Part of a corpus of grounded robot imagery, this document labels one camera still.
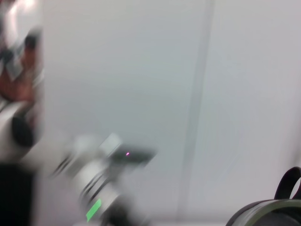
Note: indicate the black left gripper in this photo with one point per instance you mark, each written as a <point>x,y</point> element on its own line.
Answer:
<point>129,216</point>

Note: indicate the glass teacup black holder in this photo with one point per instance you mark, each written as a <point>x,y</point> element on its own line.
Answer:
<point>258,209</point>

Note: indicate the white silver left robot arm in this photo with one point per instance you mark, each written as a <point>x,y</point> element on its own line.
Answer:
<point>98,179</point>

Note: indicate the black background panel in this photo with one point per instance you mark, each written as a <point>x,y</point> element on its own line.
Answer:
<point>14,195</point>

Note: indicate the blurred brown background object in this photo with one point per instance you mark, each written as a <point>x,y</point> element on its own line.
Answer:
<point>23,77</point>

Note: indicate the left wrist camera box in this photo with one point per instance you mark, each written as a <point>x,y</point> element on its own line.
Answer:
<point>131,153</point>

